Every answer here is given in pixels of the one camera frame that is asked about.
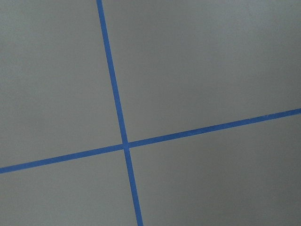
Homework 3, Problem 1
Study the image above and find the blue tape line lengthwise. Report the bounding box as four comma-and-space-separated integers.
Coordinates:
96, 0, 143, 226

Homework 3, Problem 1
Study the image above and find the brown paper table cover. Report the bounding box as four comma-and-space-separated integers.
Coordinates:
0, 0, 301, 226

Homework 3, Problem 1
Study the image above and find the blue tape line crosswise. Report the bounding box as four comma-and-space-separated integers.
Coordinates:
0, 108, 301, 174

